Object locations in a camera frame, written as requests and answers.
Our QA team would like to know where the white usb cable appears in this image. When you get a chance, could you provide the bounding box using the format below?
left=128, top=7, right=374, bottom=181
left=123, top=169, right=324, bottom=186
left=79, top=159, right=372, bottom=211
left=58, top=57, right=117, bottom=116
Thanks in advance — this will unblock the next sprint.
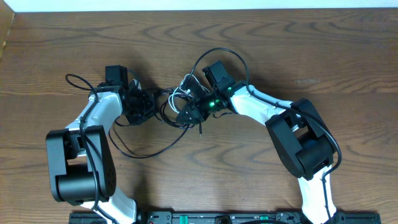
left=168, top=73, right=211, bottom=114

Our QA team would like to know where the black usb cable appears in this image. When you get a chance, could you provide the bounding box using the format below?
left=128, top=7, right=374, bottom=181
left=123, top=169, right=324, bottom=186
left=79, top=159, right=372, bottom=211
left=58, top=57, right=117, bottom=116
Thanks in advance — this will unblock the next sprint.
left=154, top=87, right=203, bottom=137
left=108, top=86, right=195, bottom=159

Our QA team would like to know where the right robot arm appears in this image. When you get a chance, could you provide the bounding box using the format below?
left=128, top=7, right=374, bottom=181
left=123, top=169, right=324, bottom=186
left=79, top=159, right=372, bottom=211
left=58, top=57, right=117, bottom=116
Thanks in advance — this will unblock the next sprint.
left=176, top=61, right=341, bottom=223

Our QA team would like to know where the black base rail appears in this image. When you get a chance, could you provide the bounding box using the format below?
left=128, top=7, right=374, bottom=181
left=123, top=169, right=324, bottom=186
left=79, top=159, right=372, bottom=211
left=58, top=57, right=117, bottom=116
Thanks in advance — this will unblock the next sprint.
left=68, top=210, right=382, bottom=224

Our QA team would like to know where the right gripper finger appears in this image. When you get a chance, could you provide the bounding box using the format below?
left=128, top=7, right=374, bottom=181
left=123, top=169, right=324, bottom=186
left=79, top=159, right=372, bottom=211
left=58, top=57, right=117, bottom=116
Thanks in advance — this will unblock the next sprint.
left=178, top=114, right=202, bottom=124
left=175, top=105, right=193, bottom=122

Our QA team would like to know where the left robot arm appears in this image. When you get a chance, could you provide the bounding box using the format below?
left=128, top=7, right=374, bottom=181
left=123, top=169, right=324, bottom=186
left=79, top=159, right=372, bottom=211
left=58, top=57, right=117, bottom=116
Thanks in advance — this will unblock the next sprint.
left=45, top=65, right=155, bottom=223

